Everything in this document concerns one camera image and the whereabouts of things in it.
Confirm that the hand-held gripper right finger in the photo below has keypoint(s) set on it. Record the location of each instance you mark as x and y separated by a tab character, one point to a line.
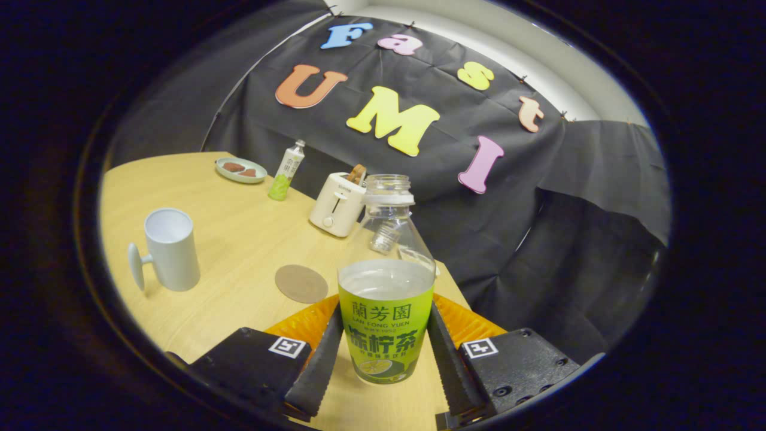
455	377

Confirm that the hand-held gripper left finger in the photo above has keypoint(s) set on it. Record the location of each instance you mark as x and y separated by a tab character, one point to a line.
320	371

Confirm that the green label juice bottle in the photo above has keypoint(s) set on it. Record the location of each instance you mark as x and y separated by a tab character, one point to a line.
386	335

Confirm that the round brown coaster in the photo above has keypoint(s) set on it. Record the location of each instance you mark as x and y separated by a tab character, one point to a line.
301	284

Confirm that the pale grey cup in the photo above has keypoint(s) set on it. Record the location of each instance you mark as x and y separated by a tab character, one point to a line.
173	257

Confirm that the small white label drink bottle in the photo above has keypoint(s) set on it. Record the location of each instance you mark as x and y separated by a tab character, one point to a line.
286	173

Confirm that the wooden table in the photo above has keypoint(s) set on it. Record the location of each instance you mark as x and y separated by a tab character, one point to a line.
239	239

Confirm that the white toaster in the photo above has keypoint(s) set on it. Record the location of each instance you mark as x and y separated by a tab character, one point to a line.
335	209

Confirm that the brown toast slice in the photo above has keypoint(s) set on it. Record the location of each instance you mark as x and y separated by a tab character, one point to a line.
357	173

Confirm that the brown meat piece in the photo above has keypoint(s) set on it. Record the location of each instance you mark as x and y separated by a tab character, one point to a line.
248	173
233	167

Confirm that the pale green plate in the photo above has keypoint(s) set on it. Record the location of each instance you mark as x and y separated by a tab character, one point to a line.
236	176

